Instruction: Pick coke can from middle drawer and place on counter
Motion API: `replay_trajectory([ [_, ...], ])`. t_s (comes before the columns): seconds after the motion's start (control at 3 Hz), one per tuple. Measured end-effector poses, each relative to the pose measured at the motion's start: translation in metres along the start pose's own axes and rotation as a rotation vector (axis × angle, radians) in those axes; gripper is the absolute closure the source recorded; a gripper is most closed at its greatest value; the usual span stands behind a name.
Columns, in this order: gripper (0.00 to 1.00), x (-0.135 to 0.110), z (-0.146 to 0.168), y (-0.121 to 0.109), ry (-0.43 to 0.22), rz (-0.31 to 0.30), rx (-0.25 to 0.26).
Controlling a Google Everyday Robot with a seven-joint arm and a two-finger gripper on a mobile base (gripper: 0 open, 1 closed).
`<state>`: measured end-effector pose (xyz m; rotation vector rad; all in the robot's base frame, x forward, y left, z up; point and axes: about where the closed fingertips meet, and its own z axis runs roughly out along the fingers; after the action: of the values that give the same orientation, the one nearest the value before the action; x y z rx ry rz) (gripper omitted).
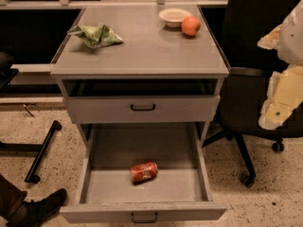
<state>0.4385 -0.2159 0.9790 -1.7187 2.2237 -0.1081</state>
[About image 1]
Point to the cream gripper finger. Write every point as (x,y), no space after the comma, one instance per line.
(284,95)
(271,40)

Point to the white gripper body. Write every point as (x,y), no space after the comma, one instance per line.
(292,38)

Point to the red coke can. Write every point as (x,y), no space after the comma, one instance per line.
(143,172)

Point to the grey drawer cabinet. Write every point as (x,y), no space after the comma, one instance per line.
(153,60)

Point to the open grey middle drawer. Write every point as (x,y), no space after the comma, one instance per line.
(179,191)

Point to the closed grey top drawer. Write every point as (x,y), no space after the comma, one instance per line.
(116,109)

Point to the black office chair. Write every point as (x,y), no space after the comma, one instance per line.
(237,27)

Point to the orange fruit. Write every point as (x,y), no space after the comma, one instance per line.
(191,26)

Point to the white bowl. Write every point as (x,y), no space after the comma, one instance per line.
(174,17)

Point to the green chip bag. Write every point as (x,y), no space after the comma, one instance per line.
(95,36)

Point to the black table leg base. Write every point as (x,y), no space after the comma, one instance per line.
(39,149)

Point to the black shoe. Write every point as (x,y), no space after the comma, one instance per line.
(34,213)

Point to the brown trouser leg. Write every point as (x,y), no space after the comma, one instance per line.
(11,198)

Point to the black top drawer handle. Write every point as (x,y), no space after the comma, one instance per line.
(143,108)

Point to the black drawer handle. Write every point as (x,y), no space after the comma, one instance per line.
(143,108)
(144,218)

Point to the black middle drawer handle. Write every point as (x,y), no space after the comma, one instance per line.
(144,218)

